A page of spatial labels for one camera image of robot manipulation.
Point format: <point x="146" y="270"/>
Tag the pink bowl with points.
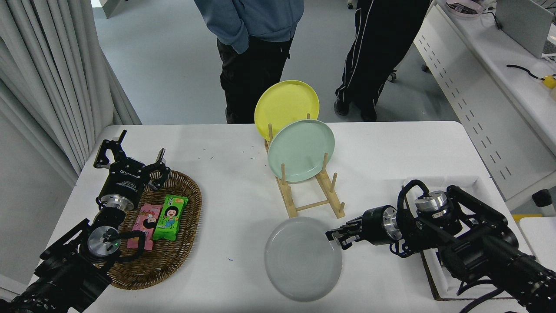
<point x="464" y="8"/>

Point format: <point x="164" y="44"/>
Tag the pink snack bar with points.
<point x="145" y="217"/>

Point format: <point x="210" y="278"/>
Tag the black and white cylinder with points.
<point x="544" y="201"/>

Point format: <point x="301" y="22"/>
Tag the green snack bar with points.
<point x="170" y="217"/>

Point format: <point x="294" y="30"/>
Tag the person's right forearm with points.
<point x="236" y="34"/>

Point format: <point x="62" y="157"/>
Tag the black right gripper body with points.
<point x="372" y="226"/>

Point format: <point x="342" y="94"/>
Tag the yellow plate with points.
<point x="282" y="104"/>

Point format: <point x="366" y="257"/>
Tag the brown wicker basket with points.
<point x="178" y="256"/>

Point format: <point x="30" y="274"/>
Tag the yellow flat object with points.
<point x="521" y="216"/>

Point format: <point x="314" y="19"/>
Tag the grey curtain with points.
<point x="47" y="78"/>

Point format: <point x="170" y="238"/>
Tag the grey plate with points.
<point x="302" y="261"/>

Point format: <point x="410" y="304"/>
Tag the yellow connector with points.
<point x="550" y="81"/>

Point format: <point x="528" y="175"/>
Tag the mint green plate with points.
<point x="302" y="150"/>

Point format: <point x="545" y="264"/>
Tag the white foam tray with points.
<point x="436" y="282"/>

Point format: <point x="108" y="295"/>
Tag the grey laptop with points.
<point x="521" y="26"/>

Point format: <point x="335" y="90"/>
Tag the wooden plate rack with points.
<point x="291" y="202"/>

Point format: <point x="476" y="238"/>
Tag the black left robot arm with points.
<point x="65" y="274"/>

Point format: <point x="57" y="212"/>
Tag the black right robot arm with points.
<point x="478" y="248"/>

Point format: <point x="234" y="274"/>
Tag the person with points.
<point x="256" y="65"/>
<point x="378" y="48"/>

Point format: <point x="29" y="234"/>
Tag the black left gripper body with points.
<point x="126" y="180"/>

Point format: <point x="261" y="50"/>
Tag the white perforated desk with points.
<point x="486" y="74"/>

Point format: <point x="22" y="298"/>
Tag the white side table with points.
<point x="541" y="234"/>

